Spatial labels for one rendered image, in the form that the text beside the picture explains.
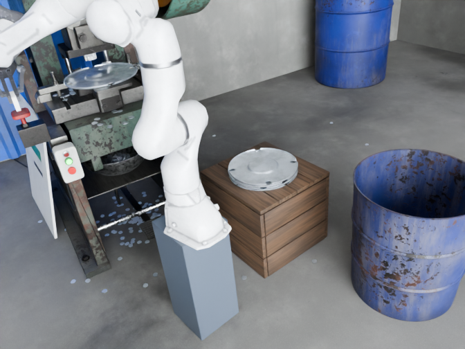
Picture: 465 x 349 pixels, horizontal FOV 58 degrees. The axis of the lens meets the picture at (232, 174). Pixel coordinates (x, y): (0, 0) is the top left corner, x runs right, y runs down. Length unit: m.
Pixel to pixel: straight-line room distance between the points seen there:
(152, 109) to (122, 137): 0.66
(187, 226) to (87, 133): 0.65
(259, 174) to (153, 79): 0.75
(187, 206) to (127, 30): 0.52
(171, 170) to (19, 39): 0.52
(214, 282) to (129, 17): 0.88
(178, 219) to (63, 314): 0.77
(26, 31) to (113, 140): 0.67
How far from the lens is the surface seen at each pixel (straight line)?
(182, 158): 1.24
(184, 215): 1.27
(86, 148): 1.76
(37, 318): 1.92
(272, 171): 1.72
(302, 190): 1.68
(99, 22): 1.07
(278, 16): 3.76
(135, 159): 1.94
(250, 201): 1.61
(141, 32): 1.09
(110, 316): 1.80
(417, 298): 1.61
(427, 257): 1.47
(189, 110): 1.21
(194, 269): 1.38
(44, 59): 2.06
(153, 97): 1.13
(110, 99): 1.78
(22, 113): 1.65
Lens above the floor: 1.29
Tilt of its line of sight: 32 degrees down
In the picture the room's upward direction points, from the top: 6 degrees counter-clockwise
